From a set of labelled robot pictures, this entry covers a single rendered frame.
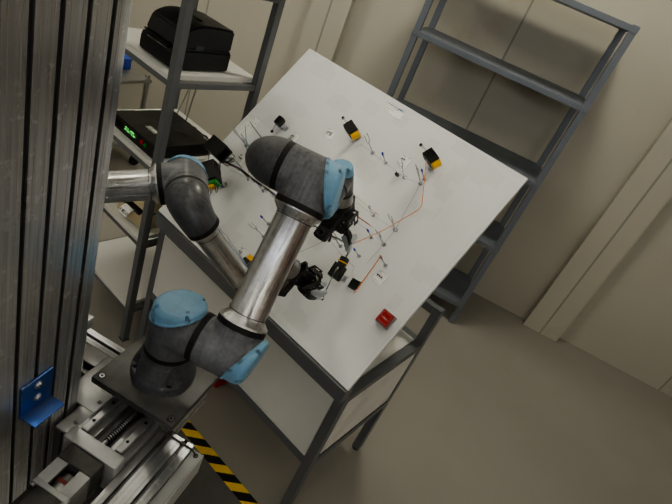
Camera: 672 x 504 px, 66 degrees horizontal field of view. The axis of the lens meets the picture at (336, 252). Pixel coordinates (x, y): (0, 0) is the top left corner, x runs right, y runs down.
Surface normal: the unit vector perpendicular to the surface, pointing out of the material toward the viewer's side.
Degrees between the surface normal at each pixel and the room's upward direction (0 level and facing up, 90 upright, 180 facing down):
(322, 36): 90
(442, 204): 50
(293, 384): 90
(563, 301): 90
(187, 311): 8
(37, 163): 90
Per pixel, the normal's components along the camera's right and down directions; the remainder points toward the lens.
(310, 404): -0.62, 0.22
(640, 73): -0.35, 0.40
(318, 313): -0.25, -0.34
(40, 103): 0.87, 0.47
